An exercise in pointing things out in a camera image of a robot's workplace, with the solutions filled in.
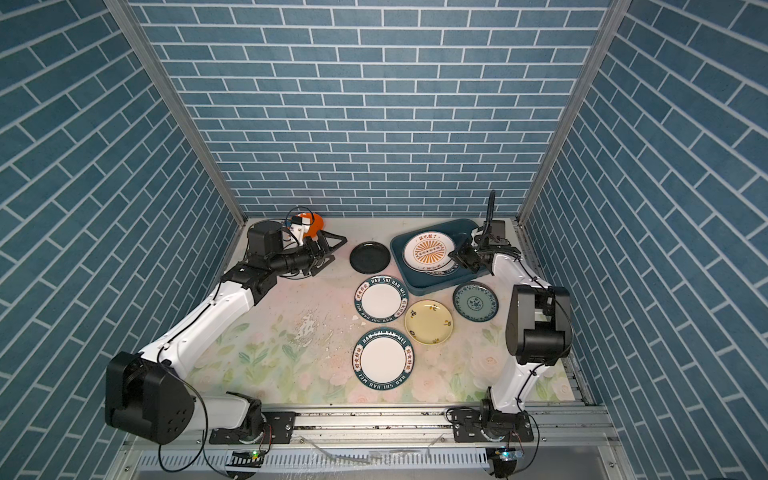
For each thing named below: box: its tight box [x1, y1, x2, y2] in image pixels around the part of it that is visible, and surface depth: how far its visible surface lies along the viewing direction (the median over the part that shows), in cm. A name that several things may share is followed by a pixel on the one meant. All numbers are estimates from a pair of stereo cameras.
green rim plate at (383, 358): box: [352, 328, 415, 390], surface depth 87 cm
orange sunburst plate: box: [403, 231, 456, 271], surface depth 101 cm
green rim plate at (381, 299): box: [354, 275, 409, 324], surface depth 99 cm
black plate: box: [349, 241, 391, 275], surface depth 110 cm
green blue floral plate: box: [452, 281, 500, 323], surface depth 98 cm
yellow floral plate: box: [404, 299, 455, 346], surface depth 95 cm
